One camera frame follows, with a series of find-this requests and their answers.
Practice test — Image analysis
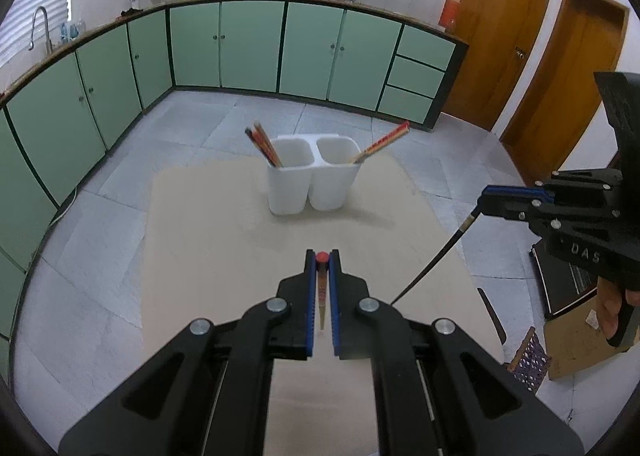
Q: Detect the red thermos flask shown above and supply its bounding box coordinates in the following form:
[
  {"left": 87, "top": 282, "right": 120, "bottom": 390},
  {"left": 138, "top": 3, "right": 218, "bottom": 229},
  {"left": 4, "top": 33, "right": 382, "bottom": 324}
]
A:
[{"left": 439, "top": 0, "right": 461, "bottom": 34}]

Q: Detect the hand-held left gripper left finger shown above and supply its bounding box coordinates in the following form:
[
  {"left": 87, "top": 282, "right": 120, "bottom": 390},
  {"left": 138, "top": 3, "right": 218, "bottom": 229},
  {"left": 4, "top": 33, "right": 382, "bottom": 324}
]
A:
[{"left": 59, "top": 249, "right": 321, "bottom": 456}]

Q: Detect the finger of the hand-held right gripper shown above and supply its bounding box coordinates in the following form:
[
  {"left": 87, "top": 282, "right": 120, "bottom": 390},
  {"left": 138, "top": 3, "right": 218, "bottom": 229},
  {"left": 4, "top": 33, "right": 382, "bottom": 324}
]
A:
[
  {"left": 480, "top": 183, "right": 557, "bottom": 203},
  {"left": 479, "top": 201, "right": 554, "bottom": 223}
]

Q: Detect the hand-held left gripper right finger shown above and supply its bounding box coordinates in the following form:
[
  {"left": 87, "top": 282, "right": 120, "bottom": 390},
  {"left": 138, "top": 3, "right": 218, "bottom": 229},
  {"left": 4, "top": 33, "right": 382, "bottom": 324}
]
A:
[{"left": 327, "top": 249, "right": 585, "bottom": 456}]

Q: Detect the wooden door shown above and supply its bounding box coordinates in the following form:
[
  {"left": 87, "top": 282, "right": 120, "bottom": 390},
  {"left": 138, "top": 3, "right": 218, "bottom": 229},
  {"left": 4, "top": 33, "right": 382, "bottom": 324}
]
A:
[
  {"left": 442, "top": 0, "right": 556, "bottom": 133},
  {"left": 500, "top": 0, "right": 630, "bottom": 187}
]

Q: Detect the dark low cabinet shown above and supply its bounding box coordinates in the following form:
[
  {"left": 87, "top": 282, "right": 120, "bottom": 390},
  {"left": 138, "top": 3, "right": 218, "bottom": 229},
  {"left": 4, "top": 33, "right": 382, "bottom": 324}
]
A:
[{"left": 529, "top": 239, "right": 601, "bottom": 323}]

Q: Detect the black chopstick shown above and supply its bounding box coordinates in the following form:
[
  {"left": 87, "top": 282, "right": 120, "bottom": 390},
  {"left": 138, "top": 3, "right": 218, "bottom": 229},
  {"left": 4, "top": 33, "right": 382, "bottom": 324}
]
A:
[{"left": 391, "top": 206, "right": 484, "bottom": 305}]

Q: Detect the steel sink faucet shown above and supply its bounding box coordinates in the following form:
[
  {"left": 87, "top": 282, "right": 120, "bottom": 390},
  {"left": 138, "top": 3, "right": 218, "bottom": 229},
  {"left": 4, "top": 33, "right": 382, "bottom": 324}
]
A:
[{"left": 28, "top": 6, "right": 54, "bottom": 56}]

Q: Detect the flat cardboard sheet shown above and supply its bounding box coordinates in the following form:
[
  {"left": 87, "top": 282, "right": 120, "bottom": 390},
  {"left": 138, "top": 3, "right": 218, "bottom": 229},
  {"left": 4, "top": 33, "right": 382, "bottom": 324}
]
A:
[{"left": 543, "top": 293, "right": 632, "bottom": 381}]

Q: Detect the person's right hand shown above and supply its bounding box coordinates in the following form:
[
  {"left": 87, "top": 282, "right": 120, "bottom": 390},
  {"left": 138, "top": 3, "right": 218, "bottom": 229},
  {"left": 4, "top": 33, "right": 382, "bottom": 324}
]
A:
[{"left": 595, "top": 277, "right": 640, "bottom": 342}]

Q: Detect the wooden chopstick red end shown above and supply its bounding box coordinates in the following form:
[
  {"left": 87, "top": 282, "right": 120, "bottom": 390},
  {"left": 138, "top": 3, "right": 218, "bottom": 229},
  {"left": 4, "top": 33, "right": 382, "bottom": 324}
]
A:
[
  {"left": 315, "top": 251, "right": 330, "bottom": 333},
  {"left": 350, "top": 126, "right": 411, "bottom": 165},
  {"left": 351, "top": 121, "right": 411, "bottom": 163}
]

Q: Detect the dark red chopstick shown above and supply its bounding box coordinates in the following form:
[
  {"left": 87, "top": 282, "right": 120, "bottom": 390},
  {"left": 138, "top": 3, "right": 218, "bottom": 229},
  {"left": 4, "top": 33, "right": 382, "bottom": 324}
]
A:
[
  {"left": 244, "top": 127, "right": 281, "bottom": 168},
  {"left": 253, "top": 121, "right": 285, "bottom": 168}
]

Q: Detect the woven stool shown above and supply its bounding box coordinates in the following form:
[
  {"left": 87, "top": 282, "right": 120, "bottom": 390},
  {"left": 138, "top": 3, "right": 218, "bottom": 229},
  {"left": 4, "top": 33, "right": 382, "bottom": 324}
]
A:
[{"left": 504, "top": 325, "right": 552, "bottom": 395}]

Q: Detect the white twin utensil holder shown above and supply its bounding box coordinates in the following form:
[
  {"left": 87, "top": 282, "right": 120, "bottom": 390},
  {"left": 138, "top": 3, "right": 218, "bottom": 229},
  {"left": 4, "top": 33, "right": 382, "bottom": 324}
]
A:
[{"left": 266, "top": 135, "right": 364, "bottom": 216}]

